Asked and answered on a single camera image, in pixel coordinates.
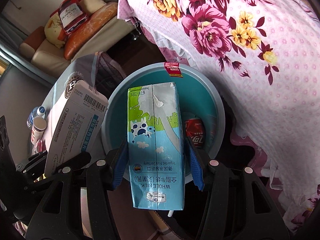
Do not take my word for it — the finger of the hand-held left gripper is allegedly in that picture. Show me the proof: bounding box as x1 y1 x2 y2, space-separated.
15 150 48 183
51 152 92 173

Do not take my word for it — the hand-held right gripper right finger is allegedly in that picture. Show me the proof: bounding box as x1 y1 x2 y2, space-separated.
185 137 290 240

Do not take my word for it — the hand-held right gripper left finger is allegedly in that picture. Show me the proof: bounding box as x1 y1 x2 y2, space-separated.
25 139 129 240

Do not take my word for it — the pink silver snack wrapper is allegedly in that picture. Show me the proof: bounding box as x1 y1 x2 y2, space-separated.
31 140 45 156

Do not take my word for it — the white medicine box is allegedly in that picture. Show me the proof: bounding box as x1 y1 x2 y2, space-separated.
44 81 109 178

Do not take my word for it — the blue green milk carton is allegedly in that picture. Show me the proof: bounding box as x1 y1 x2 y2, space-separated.
127 82 187 218

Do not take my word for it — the blue plastic basin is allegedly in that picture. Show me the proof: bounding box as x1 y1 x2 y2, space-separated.
101 63 225 182

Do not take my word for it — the white yogurt bottle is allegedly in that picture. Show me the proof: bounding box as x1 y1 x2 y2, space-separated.
30 116 47 145

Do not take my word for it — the red cola can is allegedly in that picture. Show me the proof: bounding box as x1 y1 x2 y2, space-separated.
184 117 207 149

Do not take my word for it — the blue label plastic bottle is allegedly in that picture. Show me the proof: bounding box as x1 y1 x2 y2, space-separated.
27 106 47 128

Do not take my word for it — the grey pink checkered bed sheet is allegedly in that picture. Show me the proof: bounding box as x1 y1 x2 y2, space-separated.
27 51 110 155

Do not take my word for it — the grey patterned cloth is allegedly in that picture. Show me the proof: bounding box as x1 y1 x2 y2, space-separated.
94 52 128 100

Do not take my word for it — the beige sofa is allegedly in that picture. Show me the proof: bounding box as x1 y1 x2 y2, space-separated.
19 0 133 63

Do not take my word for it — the yellow plush pillow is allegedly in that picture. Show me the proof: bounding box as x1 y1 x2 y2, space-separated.
44 14 68 49

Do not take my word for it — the pink floral quilt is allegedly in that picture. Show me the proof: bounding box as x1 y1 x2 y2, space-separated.
117 0 320 240

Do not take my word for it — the orange leather cushion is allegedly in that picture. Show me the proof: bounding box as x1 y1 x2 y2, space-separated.
64 2 118 60

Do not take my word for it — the Hennessy red bag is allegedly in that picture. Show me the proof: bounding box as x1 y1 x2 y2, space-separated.
57 0 89 34

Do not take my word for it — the beige pillow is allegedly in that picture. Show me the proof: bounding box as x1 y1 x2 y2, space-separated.
79 0 109 14

